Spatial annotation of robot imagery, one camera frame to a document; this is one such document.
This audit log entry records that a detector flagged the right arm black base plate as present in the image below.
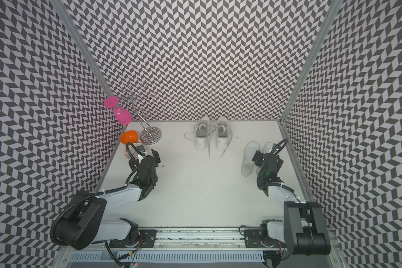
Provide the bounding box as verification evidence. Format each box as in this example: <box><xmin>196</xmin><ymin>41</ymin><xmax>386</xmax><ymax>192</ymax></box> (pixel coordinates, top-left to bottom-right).
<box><xmin>242</xmin><ymin>229</ymin><xmax>285</xmax><ymax>249</ymax></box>

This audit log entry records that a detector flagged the white shoe insole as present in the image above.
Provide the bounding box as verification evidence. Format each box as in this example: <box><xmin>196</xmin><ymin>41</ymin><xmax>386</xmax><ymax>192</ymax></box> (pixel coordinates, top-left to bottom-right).
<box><xmin>241</xmin><ymin>141</ymin><xmax>260</xmax><ymax>177</ymax></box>
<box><xmin>256</xmin><ymin>142</ymin><xmax>276</xmax><ymax>175</ymax></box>

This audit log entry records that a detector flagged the patterned floral bowl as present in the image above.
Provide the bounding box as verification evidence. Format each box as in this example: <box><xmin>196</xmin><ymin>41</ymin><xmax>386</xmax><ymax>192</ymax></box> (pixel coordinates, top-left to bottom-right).
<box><xmin>124</xmin><ymin>143</ymin><xmax>146</xmax><ymax>160</ymax></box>

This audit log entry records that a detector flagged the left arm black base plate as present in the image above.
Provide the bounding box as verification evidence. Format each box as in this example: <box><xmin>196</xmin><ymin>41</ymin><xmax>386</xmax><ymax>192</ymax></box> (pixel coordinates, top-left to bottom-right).
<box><xmin>108</xmin><ymin>229</ymin><xmax>157</xmax><ymax>249</ymax></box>

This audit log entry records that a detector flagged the pink wine glass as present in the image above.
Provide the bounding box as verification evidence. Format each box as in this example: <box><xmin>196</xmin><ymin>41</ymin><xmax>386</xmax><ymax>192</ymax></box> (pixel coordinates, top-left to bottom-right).
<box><xmin>103</xmin><ymin>96</ymin><xmax>133</xmax><ymax>125</ymax></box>

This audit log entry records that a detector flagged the orange bowl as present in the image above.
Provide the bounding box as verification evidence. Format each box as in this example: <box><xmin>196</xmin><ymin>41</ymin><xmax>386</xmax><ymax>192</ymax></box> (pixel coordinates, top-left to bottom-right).
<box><xmin>119</xmin><ymin>130</ymin><xmax>138</xmax><ymax>145</ymax></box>

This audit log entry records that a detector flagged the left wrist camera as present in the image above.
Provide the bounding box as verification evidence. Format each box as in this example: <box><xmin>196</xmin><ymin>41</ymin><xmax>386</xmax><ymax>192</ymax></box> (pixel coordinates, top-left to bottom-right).
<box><xmin>136</xmin><ymin>146</ymin><xmax>147</xmax><ymax>162</ymax></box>

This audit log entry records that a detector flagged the white sneaker one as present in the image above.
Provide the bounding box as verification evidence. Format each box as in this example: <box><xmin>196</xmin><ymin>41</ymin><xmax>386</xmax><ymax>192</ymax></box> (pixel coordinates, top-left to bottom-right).
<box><xmin>215</xmin><ymin>116</ymin><xmax>233</xmax><ymax>158</ymax></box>
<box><xmin>184</xmin><ymin>116</ymin><xmax>213</xmax><ymax>156</ymax></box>

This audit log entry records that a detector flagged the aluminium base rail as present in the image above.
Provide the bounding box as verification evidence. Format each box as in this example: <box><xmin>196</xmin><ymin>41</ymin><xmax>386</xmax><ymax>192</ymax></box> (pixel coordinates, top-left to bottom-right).
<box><xmin>58</xmin><ymin>227</ymin><xmax>342</xmax><ymax>252</ymax></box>

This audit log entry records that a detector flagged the silver wire glass rack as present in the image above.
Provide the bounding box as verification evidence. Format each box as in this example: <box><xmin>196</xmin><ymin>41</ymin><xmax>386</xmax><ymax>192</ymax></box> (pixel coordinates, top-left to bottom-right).
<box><xmin>123</xmin><ymin>85</ymin><xmax>163</xmax><ymax>145</ymax></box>

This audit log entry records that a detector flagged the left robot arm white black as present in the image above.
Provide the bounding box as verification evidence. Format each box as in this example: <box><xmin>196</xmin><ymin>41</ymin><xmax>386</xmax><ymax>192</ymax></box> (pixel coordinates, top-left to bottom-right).
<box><xmin>50</xmin><ymin>142</ymin><xmax>161</xmax><ymax>250</ymax></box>

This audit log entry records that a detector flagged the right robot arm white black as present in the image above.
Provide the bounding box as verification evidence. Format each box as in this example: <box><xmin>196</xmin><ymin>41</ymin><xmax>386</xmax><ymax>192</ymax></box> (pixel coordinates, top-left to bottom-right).
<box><xmin>252</xmin><ymin>139</ymin><xmax>332</xmax><ymax>256</ymax></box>

